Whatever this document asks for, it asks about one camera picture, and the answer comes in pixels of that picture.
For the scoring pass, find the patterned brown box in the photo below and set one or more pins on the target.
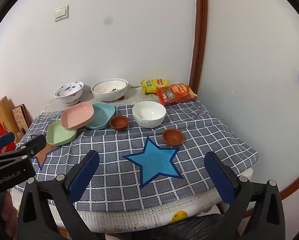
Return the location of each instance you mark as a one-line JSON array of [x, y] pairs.
[[20, 117]]

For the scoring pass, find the blue patterned white bowl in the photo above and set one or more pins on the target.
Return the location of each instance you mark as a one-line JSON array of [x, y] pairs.
[[69, 92]]

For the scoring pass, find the grey plaid star tablecloth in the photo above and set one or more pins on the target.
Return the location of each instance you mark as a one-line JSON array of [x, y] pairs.
[[114, 150]]

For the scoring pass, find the red snack bag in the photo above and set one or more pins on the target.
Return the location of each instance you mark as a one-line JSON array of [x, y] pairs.
[[175, 93]]

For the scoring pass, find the pink plate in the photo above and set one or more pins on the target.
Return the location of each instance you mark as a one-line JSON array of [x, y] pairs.
[[77, 115]]

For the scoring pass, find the green plate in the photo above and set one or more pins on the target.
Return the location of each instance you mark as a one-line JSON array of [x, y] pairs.
[[58, 136]]

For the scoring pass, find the brown wooden door frame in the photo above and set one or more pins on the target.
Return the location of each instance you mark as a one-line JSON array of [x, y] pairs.
[[199, 35]]

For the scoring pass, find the small brown bowl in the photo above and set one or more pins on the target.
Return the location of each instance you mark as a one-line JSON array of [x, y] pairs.
[[118, 122], [172, 137]]

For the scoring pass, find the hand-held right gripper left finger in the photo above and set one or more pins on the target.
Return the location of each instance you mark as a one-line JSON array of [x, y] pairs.
[[84, 172]]

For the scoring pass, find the plain white bowl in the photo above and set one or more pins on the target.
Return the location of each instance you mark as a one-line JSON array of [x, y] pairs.
[[149, 113]]

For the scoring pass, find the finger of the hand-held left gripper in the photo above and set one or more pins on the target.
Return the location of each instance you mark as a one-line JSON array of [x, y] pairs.
[[4, 141], [34, 145]]

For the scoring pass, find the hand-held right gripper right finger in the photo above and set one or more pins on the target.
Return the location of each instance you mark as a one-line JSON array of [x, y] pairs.
[[220, 175]]

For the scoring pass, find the teal plate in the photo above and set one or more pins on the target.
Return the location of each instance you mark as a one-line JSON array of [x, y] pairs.
[[102, 116]]

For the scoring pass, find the large printed white bowl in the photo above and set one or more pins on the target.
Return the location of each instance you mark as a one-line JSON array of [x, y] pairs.
[[109, 93]]

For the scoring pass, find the wooden box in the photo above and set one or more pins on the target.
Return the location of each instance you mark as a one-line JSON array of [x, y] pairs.
[[2, 110]]

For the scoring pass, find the yellow snack bag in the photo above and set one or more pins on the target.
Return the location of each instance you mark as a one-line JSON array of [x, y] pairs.
[[153, 85]]

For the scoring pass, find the white light switch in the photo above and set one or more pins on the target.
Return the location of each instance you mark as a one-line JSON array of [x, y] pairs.
[[61, 13]]

